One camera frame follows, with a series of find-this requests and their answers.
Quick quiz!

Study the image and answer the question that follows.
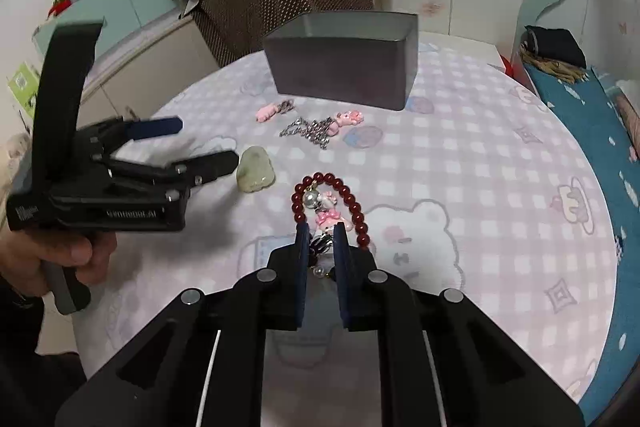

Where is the silver chain with pink charm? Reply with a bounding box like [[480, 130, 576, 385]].
[[279, 109, 367, 150]]

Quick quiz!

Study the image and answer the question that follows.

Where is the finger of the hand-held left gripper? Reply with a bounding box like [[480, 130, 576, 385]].
[[102, 150, 240, 200], [75, 116, 183, 158]]

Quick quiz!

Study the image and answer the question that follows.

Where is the pink checkered printed blanket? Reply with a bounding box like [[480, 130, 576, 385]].
[[72, 31, 621, 427]]

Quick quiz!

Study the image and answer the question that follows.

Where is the red bead bracelet with charms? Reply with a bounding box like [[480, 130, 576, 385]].
[[291, 173, 372, 280]]

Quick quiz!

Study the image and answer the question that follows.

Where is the green card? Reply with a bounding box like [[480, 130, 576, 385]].
[[6, 62, 41, 110]]

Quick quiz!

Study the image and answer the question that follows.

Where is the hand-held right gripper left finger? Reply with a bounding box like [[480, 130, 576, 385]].
[[54, 223, 312, 427]]

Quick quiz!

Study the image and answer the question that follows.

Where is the black clothing pile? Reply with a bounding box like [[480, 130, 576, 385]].
[[522, 25, 587, 68]]

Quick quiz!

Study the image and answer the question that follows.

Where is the blue printed blanket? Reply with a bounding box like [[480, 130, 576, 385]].
[[525, 66, 640, 425]]

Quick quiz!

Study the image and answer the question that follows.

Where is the pink charm with chain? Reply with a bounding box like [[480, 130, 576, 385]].
[[256, 100, 297, 122]]

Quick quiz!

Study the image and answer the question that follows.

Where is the teal and white cabinet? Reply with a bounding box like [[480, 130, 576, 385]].
[[32, 0, 221, 118]]

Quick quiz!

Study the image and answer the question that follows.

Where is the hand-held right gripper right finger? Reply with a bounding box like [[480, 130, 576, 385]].
[[334, 223, 586, 427]]

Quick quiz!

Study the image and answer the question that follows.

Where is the brown dotted cloth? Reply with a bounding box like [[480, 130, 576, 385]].
[[169, 0, 376, 68]]

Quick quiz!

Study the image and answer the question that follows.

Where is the grey metal box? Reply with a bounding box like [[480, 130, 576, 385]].
[[263, 11, 419, 111]]

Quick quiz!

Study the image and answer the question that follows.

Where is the pale green jade stone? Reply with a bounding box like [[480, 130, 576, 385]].
[[237, 146, 277, 193]]

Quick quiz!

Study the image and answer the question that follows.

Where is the person's left hand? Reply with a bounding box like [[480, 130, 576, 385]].
[[0, 229, 118, 295]]

